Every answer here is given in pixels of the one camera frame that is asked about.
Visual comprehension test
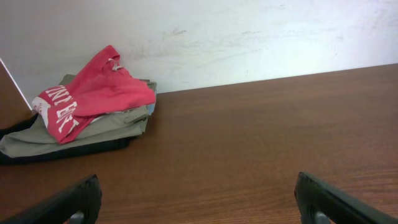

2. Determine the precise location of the folded khaki garment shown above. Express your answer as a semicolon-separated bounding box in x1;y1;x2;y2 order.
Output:
0;73;157;159

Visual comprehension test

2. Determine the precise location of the red printed t-shirt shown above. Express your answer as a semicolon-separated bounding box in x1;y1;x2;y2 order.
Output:
32;45;155;144

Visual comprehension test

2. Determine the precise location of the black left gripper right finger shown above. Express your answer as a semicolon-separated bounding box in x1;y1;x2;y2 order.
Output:
294;172;397;224

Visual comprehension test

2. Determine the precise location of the folded black garment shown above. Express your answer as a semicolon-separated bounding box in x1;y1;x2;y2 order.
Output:
1;114;131;165

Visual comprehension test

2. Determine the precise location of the folded light blue garment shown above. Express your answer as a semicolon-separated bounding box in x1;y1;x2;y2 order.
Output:
146;102;156;116

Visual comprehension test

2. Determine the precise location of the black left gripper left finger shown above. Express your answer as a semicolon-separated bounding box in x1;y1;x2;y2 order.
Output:
2;174;102;224

